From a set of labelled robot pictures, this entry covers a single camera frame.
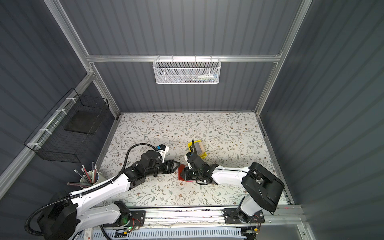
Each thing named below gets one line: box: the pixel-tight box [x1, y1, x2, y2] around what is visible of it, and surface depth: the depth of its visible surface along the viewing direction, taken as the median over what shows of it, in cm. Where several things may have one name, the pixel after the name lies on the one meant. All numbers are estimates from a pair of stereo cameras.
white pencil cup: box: [79, 170, 107, 189], surface depth 80 cm
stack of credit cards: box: [194, 141, 207, 156], surface depth 97 cm
